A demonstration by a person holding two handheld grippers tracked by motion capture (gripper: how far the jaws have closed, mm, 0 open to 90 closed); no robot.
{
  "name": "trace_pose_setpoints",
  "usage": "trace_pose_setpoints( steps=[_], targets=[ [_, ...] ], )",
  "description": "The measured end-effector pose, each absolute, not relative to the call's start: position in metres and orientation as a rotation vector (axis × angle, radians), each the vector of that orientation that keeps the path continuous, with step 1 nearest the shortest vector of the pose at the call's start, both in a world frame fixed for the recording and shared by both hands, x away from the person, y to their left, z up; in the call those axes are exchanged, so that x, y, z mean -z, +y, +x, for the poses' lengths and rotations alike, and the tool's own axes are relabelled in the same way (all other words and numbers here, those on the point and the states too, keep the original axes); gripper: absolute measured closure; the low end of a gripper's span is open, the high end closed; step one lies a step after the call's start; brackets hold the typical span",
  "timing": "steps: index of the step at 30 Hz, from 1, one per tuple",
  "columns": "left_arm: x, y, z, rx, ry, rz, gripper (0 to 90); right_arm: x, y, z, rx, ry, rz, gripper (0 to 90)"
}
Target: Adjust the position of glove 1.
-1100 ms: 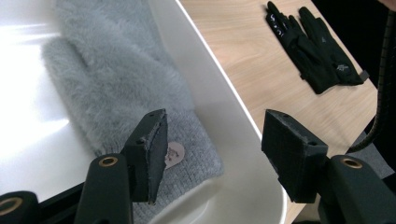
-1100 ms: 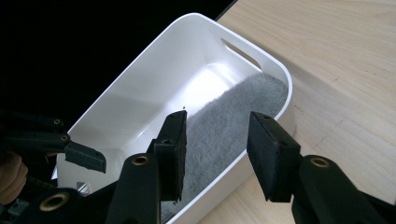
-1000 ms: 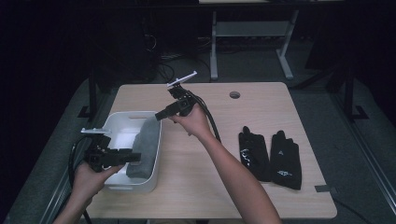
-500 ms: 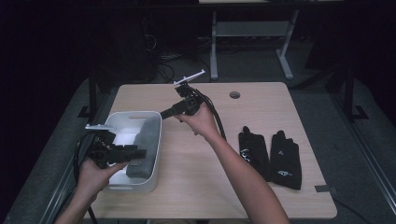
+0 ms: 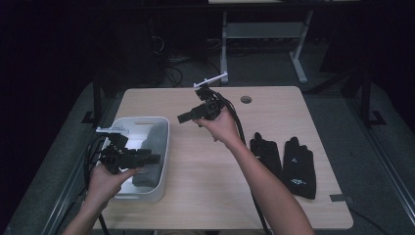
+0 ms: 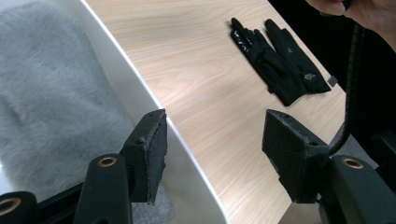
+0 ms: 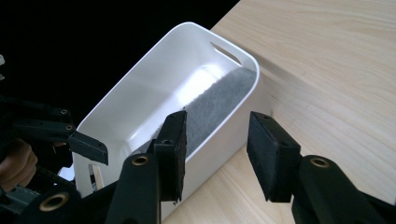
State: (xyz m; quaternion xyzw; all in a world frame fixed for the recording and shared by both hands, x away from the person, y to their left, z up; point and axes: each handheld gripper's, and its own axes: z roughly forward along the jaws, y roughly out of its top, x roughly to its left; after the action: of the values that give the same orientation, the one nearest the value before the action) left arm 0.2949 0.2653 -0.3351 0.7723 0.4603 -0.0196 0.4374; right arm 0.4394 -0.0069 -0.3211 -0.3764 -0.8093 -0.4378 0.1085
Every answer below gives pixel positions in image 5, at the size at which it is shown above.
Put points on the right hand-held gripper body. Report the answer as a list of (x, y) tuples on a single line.
[(210, 109)]

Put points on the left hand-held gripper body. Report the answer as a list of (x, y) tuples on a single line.
[(115, 156)]

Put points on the white plastic bin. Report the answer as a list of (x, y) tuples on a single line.
[(137, 129)]

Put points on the person's right hand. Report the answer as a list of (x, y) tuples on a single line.
[(225, 129)]

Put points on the person's left hand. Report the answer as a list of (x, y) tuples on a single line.
[(104, 184)]

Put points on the black glove with white squiggle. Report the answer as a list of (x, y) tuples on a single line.
[(266, 153)]

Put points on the black glove with triangle mark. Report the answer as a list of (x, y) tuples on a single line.
[(298, 169)]

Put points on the dark tape piece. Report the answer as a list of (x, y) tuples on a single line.
[(337, 197)]

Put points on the black metal post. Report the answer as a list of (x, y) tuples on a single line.
[(366, 98), (97, 101)]

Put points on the grey metal table frame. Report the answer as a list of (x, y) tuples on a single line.
[(261, 30)]

